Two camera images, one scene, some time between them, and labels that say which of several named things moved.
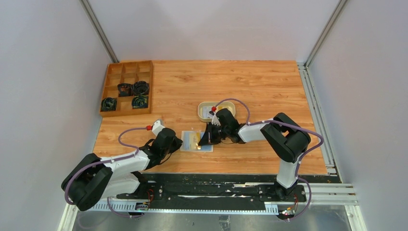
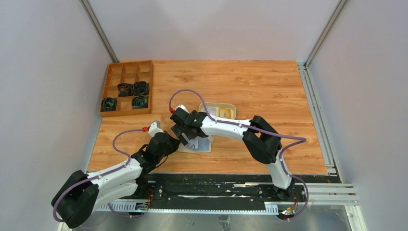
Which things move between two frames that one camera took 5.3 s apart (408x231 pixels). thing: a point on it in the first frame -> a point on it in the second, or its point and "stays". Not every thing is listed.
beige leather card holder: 190,141 stays
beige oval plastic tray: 204,108 stays
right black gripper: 211,133 -> 181,133
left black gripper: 173,144 stays
